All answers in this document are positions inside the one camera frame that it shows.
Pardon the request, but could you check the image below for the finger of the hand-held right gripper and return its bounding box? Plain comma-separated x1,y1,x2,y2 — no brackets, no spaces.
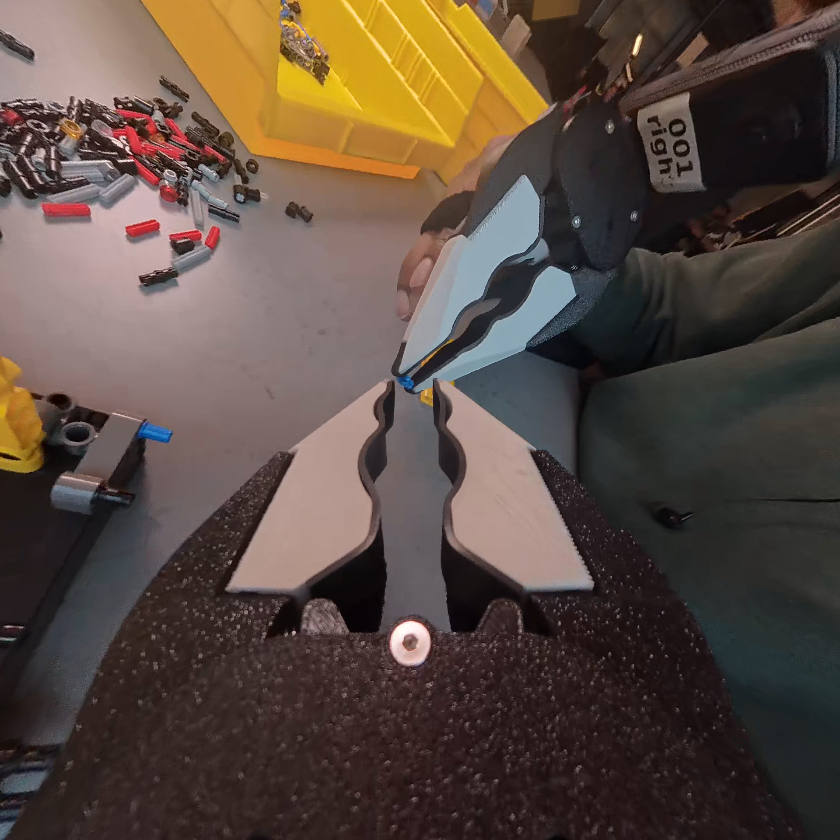
430,266,580,385
391,174,550,382

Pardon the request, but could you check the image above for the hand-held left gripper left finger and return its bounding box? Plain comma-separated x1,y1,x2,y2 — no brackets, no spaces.
225,381,396,634

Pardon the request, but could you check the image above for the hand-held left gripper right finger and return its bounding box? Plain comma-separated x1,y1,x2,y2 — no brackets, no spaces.
433,381,596,634

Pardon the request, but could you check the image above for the black perforated base block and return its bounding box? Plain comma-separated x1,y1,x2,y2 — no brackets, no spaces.
0,407,147,697

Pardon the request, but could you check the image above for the heap of mixed lego parts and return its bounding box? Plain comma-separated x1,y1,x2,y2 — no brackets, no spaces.
279,0,331,86

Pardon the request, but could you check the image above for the yellow storage bin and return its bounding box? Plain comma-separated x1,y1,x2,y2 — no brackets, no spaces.
427,0,551,185
141,0,487,179

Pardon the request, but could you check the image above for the person's right forearm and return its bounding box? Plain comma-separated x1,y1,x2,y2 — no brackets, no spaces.
525,217,840,379

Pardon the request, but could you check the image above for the pile of lego pins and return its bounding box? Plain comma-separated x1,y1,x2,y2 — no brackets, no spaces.
0,29,315,288

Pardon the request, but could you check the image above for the person's right hand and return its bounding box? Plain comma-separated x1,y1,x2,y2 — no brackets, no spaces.
395,134,526,322

